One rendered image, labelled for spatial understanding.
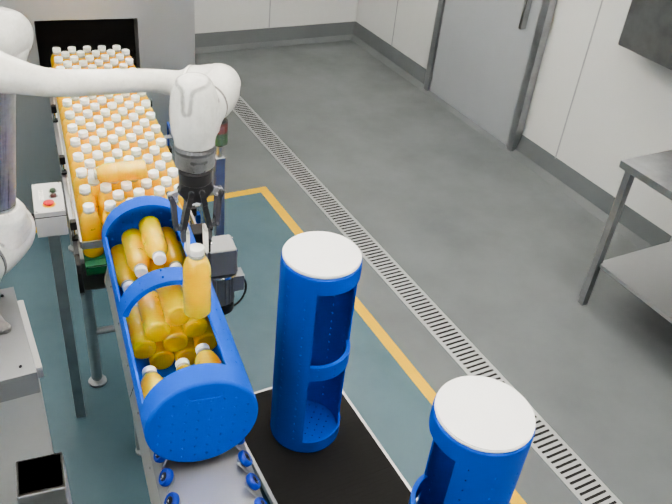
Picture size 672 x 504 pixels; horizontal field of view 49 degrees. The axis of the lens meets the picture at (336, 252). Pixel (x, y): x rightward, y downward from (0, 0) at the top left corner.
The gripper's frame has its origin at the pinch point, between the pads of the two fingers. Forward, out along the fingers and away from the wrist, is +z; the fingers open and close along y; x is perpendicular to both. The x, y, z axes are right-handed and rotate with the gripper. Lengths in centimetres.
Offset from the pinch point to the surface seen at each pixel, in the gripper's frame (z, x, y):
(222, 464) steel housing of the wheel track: 55, -24, 1
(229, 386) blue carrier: 27.7, -23.3, 2.3
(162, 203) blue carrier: 25, 59, 2
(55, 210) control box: 37, 83, -30
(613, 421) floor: 148, 18, 200
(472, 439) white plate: 45, -44, 62
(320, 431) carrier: 131, 40, 59
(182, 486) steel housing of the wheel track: 56, -27, -11
